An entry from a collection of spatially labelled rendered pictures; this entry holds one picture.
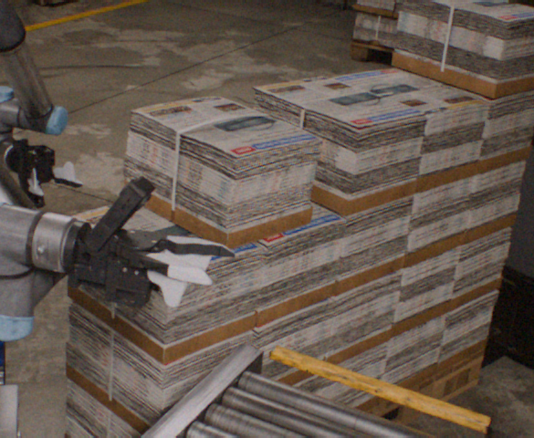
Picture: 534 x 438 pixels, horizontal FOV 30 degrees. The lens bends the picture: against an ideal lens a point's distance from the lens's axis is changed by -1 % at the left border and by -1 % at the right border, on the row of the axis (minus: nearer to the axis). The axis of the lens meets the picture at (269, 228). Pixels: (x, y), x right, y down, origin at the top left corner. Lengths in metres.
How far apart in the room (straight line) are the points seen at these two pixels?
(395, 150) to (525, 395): 1.26
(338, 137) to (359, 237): 0.28
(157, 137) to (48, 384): 1.17
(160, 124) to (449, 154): 0.87
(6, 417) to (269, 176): 0.85
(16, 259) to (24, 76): 1.10
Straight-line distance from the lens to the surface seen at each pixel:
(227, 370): 1.86
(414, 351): 3.06
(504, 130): 2.99
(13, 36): 2.29
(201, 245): 1.31
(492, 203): 3.09
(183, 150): 2.28
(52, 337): 3.49
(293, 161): 2.29
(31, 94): 2.45
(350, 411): 1.80
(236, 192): 2.19
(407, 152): 2.63
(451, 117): 2.73
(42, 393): 3.20
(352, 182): 2.47
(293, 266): 2.42
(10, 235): 1.33
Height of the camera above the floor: 1.80
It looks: 24 degrees down
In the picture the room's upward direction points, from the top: 7 degrees clockwise
